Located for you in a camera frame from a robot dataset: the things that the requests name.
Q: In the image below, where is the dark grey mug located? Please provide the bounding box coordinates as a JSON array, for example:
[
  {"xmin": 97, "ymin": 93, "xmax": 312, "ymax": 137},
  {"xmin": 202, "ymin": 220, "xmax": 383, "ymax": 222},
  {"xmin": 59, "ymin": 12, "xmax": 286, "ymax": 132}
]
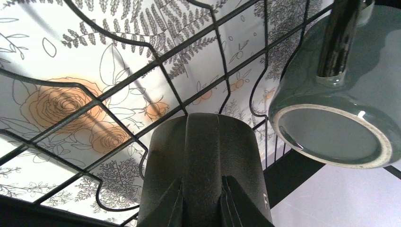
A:
[{"xmin": 268, "ymin": 0, "xmax": 401, "ymax": 169}]

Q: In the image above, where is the floral patterned table mat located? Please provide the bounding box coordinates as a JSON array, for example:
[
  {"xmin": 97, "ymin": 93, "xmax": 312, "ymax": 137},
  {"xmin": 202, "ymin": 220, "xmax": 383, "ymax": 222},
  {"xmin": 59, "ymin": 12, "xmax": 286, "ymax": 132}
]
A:
[{"xmin": 0, "ymin": 0, "xmax": 336, "ymax": 226}]

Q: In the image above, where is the black wire dish rack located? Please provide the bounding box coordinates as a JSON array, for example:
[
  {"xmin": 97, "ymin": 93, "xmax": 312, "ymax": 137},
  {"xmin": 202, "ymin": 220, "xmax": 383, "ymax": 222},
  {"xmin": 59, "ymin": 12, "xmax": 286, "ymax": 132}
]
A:
[{"xmin": 0, "ymin": 0, "xmax": 401, "ymax": 227}]

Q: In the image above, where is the matte black mug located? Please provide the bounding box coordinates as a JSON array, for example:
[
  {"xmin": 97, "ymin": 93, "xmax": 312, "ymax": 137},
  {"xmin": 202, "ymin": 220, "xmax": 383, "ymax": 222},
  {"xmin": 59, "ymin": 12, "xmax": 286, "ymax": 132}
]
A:
[{"xmin": 137, "ymin": 113, "xmax": 273, "ymax": 227}]

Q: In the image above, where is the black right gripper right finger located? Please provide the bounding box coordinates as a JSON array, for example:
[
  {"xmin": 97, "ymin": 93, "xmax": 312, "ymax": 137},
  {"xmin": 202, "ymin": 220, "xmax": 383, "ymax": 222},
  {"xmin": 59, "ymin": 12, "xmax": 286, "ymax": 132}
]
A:
[{"xmin": 220, "ymin": 175, "xmax": 251, "ymax": 227}]

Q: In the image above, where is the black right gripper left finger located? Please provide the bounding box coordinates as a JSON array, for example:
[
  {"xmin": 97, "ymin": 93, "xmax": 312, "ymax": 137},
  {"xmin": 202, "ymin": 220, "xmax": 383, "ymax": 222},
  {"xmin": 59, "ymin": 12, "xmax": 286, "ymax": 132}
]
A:
[{"xmin": 158, "ymin": 178, "xmax": 183, "ymax": 227}]

